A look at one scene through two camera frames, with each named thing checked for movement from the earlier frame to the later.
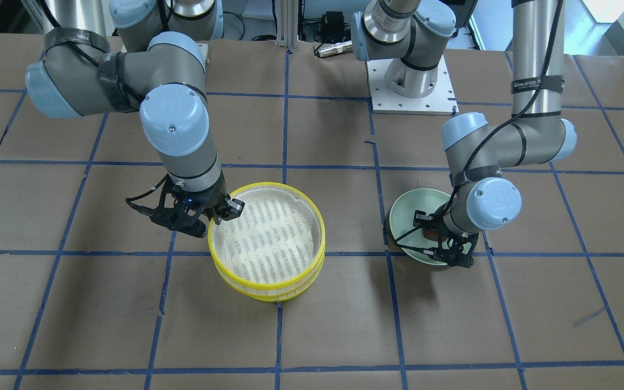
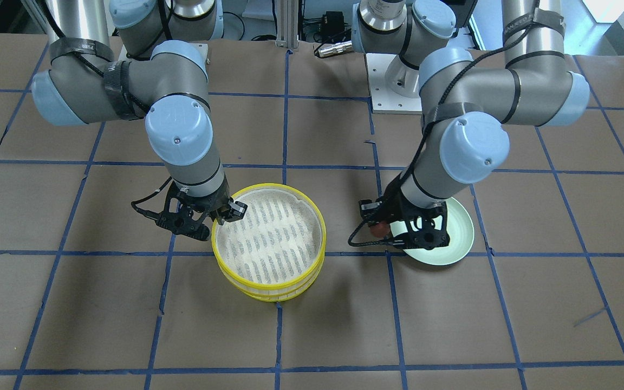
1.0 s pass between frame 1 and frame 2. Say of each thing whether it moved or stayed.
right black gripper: stayed
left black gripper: moved
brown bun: moved
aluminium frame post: stayed
